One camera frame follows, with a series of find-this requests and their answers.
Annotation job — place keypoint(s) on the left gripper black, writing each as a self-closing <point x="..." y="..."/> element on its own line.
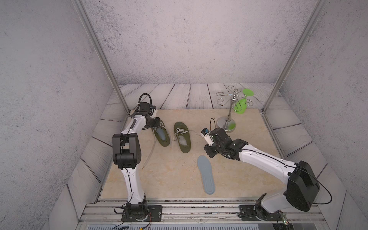
<point x="157" y="123"/>

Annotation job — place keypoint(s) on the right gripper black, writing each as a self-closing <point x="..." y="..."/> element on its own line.
<point x="207" y="149"/>

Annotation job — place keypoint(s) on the olive green shoe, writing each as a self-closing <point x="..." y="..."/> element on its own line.
<point x="164" y="144"/>
<point x="182" y="135"/>

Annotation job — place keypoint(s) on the grey-blue insole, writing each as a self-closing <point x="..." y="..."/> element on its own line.
<point x="206" y="172"/>
<point x="161" y="134"/>

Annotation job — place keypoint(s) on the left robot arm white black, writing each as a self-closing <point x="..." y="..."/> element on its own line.
<point x="127" y="156"/>

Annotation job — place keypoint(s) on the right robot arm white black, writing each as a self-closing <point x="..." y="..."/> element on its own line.
<point x="302" y="187"/>

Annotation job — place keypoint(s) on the green plastic wine glass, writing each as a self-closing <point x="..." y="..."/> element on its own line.
<point x="241" y="101"/>

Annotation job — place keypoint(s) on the chrome cup holder stand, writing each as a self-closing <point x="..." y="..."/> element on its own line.
<point x="227" y="123"/>

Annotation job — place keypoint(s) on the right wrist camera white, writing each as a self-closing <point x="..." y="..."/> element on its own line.
<point x="207" y="136"/>

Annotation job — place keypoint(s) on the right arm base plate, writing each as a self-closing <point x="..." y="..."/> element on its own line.
<point x="252" y="213"/>

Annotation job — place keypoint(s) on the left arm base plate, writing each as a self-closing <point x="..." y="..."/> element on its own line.
<point x="142" y="213"/>

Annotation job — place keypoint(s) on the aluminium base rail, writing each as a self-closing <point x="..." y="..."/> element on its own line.
<point x="195" y="214"/>

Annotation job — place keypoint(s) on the right aluminium frame post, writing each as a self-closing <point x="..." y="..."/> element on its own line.
<point x="318" y="9"/>

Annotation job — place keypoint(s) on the aluminium frame post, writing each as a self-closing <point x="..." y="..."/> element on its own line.
<point x="318" y="9"/>
<point x="78" y="4"/>

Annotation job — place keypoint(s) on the left aluminium frame post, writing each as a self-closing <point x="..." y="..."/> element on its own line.
<point x="78" y="4"/>

